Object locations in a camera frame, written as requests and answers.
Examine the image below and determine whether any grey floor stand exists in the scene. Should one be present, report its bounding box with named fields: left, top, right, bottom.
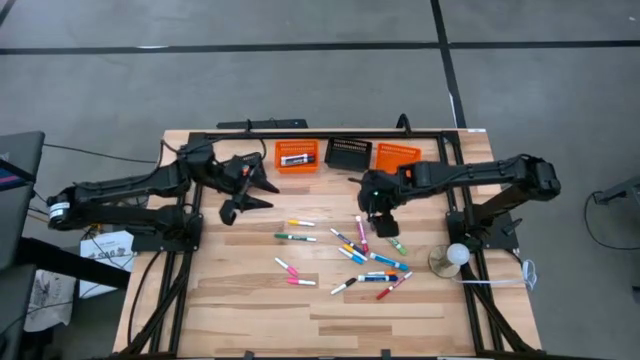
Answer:
left=593, top=173, right=640, bottom=207

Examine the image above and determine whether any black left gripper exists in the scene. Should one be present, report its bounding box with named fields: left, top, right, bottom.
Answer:
left=215, top=152, right=280, bottom=226

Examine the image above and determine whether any teal Expo marker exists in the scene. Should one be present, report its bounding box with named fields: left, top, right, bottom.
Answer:
left=369, top=252, right=410, bottom=272

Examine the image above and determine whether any black floor cable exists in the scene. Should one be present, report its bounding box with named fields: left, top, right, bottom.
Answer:
left=583, top=191, right=640, bottom=252

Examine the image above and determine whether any white printed paper sheet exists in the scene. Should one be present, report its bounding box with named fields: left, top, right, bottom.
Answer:
left=78, top=229, right=136, bottom=300

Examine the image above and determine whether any pink Expo marker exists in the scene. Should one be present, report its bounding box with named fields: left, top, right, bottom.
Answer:
left=355, top=215, right=370, bottom=254

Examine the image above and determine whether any black power strip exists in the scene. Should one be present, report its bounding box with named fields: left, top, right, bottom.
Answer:
left=215, top=118, right=310, bottom=131

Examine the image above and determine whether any white printed cloth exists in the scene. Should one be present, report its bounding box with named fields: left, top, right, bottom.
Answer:
left=23, top=269, right=77, bottom=334

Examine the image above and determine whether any white bulb table lamp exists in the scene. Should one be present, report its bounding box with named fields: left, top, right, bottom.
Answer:
left=428, top=242, right=472, bottom=279

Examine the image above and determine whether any red slim marker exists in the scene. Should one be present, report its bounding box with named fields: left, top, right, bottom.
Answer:
left=375, top=271, right=414, bottom=301

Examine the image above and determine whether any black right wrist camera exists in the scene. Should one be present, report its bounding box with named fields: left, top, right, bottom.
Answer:
left=373, top=213, right=401, bottom=239

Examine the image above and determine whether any dark grey equipment case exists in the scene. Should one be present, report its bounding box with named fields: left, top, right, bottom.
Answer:
left=0, top=130, right=47, bottom=271

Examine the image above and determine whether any white lamp cord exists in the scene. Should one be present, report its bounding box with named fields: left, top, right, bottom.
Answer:
left=452, top=258, right=539, bottom=292

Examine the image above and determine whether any black cap white marker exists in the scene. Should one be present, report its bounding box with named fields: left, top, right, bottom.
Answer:
left=329, top=277, right=358, bottom=296

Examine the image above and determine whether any black plastic basket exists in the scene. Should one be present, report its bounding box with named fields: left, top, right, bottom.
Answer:
left=323, top=137, right=374, bottom=173

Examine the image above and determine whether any orange plastic basket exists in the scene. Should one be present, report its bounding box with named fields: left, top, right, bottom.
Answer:
left=273, top=139, right=320, bottom=175
left=374, top=142, right=423, bottom=175

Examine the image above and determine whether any yellow cap white marker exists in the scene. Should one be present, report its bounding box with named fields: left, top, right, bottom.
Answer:
left=342, top=243, right=369, bottom=262

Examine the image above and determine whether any blue cap white marker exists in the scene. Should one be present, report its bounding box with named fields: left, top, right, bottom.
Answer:
left=337, top=247, right=366, bottom=266

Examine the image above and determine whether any purple slim marker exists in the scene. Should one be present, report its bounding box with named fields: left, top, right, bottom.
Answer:
left=329, top=227, right=367, bottom=256

